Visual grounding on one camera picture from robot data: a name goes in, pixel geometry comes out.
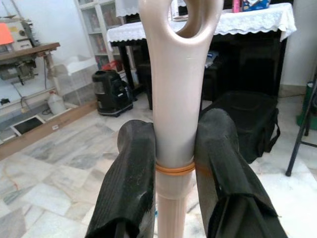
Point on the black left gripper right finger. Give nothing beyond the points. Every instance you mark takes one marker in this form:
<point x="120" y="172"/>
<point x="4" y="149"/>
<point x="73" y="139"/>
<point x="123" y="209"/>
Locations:
<point x="223" y="161"/>

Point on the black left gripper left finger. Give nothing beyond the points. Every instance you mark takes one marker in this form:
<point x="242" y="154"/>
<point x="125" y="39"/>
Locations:
<point x="128" y="178"/>

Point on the orange rubber band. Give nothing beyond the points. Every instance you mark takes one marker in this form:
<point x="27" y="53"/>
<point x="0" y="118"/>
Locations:
<point x="173" y="171"/>

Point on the large black bag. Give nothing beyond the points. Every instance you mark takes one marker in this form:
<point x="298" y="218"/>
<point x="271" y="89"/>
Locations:
<point x="252" y="119"/>

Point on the black stand legs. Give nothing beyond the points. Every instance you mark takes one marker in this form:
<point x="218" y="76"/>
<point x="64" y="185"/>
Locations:
<point x="296" y="148"/>

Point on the black canister vacuum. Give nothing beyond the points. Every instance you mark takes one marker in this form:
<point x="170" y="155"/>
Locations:
<point x="111" y="96"/>

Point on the long cardboard box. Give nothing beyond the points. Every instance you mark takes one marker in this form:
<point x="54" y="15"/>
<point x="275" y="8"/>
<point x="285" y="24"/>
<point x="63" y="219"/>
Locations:
<point x="62" y="121"/>

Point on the black table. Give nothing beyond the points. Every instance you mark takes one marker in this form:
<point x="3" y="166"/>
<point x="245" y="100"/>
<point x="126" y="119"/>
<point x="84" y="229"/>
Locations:
<point x="247" y="62"/>

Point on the white plastic jug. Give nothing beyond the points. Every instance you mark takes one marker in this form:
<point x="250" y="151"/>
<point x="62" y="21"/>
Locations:
<point x="56" y="105"/>

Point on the grey case blue label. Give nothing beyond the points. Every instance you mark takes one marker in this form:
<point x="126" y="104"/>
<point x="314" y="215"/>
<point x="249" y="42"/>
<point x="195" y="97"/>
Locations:
<point x="212" y="58"/>

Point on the green object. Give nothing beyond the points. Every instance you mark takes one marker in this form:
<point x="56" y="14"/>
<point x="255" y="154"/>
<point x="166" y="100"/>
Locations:
<point x="308" y="91"/>

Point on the red plastic bag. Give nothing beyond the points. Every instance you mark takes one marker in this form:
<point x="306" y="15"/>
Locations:
<point x="110" y="66"/>

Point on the white framed tablet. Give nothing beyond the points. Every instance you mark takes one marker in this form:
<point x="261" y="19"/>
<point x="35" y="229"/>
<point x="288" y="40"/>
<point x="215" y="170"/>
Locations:
<point x="27" y="126"/>

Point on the white lace tablecloth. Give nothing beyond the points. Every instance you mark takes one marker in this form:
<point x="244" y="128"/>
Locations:
<point x="247" y="22"/>

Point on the small black adapter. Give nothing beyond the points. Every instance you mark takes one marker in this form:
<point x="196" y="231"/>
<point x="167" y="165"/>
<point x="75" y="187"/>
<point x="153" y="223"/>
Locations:
<point x="4" y="101"/>

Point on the pink bottle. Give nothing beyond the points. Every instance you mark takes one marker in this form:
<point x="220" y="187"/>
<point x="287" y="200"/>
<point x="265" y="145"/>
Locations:
<point x="237" y="6"/>

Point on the blue printed box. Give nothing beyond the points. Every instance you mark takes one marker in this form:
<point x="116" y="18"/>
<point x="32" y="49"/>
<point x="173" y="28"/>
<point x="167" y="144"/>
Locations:
<point x="255" y="5"/>

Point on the sewing machine table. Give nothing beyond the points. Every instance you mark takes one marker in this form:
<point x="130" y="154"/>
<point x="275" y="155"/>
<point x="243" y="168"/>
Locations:
<point x="29" y="50"/>

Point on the white glass door cabinet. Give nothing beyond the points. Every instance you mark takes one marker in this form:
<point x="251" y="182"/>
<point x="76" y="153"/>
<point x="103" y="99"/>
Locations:
<point x="98" y="15"/>

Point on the sewing machine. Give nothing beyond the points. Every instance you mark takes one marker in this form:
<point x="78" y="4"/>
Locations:
<point x="22" y="37"/>

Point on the orange paper sheet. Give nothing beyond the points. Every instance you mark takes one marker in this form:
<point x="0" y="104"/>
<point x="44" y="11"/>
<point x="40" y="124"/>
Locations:
<point x="5" y="34"/>

